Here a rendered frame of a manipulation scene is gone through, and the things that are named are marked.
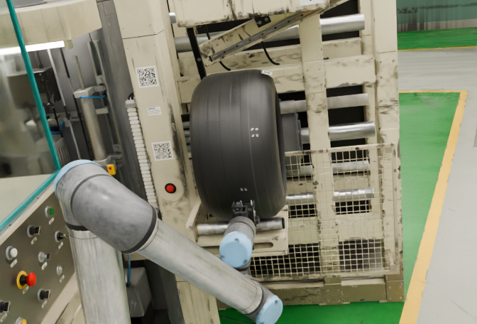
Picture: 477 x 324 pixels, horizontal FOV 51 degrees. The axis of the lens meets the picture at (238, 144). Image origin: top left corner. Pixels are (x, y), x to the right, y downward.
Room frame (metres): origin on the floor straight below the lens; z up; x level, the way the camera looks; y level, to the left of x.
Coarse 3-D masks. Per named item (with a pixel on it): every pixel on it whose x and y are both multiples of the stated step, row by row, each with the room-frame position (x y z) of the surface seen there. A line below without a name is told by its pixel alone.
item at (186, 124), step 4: (184, 116) 2.32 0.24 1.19; (188, 116) 2.32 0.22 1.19; (184, 120) 2.32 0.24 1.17; (188, 120) 2.32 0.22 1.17; (184, 124) 2.19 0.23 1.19; (188, 124) 2.19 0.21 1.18; (184, 128) 2.20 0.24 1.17; (188, 128) 2.32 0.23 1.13; (184, 132) 2.19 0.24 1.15; (188, 132) 2.18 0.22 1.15; (188, 136) 2.21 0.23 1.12; (188, 140) 2.19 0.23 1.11; (188, 144) 2.32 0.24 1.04; (188, 148) 2.18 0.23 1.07; (188, 152) 2.20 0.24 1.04; (192, 168) 2.19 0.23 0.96; (192, 176) 2.18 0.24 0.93
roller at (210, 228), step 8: (200, 224) 1.72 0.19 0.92; (208, 224) 1.71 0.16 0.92; (216, 224) 1.70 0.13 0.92; (224, 224) 1.69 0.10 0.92; (256, 224) 1.67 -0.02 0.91; (264, 224) 1.66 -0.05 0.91; (272, 224) 1.66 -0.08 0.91; (280, 224) 1.65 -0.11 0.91; (200, 232) 1.70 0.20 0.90; (208, 232) 1.69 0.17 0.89; (216, 232) 1.69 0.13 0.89
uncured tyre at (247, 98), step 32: (192, 96) 1.77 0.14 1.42; (224, 96) 1.68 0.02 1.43; (256, 96) 1.66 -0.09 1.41; (192, 128) 1.64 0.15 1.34; (224, 128) 1.59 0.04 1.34; (192, 160) 1.61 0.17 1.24; (224, 160) 1.55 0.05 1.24; (256, 160) 1.53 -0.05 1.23; (224, 192) 1.55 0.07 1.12; (256, 192) 1.54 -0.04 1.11
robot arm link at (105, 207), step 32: (96, 192) 0.92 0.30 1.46; (128, 192) 0.95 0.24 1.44; (96, 224) 0.89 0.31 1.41; (128, 224) 0.89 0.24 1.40; (160, 224) 0.96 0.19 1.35; (160, 256) 0.94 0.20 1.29; (192, 256) 0.98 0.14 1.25; (224, 288) 1.02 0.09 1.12; (256, 288) 1.09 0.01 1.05; (256, 320) 1.07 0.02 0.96
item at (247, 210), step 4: (232, 204) 1.47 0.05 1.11; (236, 204) 1.47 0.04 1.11; (240, 204) 1.47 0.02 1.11; (244, 204) 1.48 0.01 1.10; (248, 204) 1.47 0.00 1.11; (252, 204) 1.45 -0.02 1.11; (232, 208) 1.44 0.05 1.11; (236, 208) 1.45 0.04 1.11; (240, 208) 1.43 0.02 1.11; (244, 208) 1.43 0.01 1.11; (248, 208) 1.45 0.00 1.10; (252, 208) 1.43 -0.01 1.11; (232, 212) 1.44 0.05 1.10; (236, 212) 1.39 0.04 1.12; (240, 212) 1.38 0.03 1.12; (244, 212) 1.38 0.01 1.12; (248, 212) 1.43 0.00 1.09; (252, 212) 1.43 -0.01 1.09; (232, 216) 1.44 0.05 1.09; (236, 216) 1.38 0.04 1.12; (244, 216) 1.38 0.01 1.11; (248, 216) 1.43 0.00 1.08; (252, 216) 1.43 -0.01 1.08; (252, 220) 1.43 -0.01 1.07
